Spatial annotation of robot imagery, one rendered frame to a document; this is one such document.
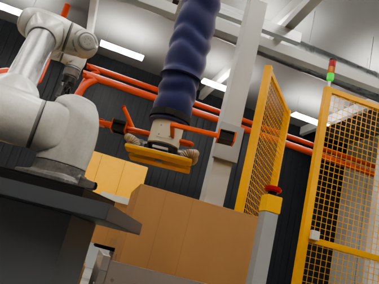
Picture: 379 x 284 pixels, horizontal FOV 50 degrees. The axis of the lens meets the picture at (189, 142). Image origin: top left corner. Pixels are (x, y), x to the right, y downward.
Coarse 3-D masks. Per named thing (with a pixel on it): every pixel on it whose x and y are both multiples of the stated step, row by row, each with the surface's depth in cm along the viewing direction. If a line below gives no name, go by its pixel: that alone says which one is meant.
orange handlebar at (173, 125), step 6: (102, 120) 213; (102, 126) 216; (108, 126) 216; (174, 126) 188; (180, 126) 188; (186, 126) 188; (132, 132) 216; (138, 132) 212; (144, 132) 212; (150, 132) 212; (174, 132) 199; (198, 132) 188; (204, 132) 188; (210, 132) 188; (216, 132) 188; (180, 144) 215; (186, 144) 215; (192, 144) 212
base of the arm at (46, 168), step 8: (40, 160) 116; (48, 160) 115; (16, 168) 115; (24, 168) 115; (32, 168) 115; (40, 168) 115; (48, 168) 115; (56, 168) 115; (64, 168) 116; (72, 168) 117; (48, 176) 113; (56, 176) 113; (64, 176) 114; (72, 176) 117; (80, 176) 118; (80, 184) 118; (88, 184) 118; (96, 184) 120
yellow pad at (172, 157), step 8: (128, 144) 198; (144, 144) 202; (136, 152) 203; (144, 152) 199; (152, 152) 197; (160, 152) 197; (176, 152) 202; (168, 160) 203; (176, 160) 199; (184, 160) 197
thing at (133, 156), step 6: (132, 156) 216; (138, 156) 216; (144, 156) 216; (144, 162) 223; (150, 162) 219; (156, 162) 216; (162, 162) 215; (168, 162) 216; (168, 168) 223; (174, 168) 219; (180, 168) 216; (186, 168) 215
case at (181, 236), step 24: (144, 192) 185; (168, 192) 188; (144, 216) 183; (168, 216) 185; (192, 216) 188; (216, 216) 191; (240, 216) 194; (120, 240) 199; (144, 240) 180; (168, 240) 183; (192, 240) 186; (216, 240) 189; (240, 240) 191; (144, 264) 178; (168, 264) 181; (192, 264) 183; (216, 264) 186; (240, 264) 189
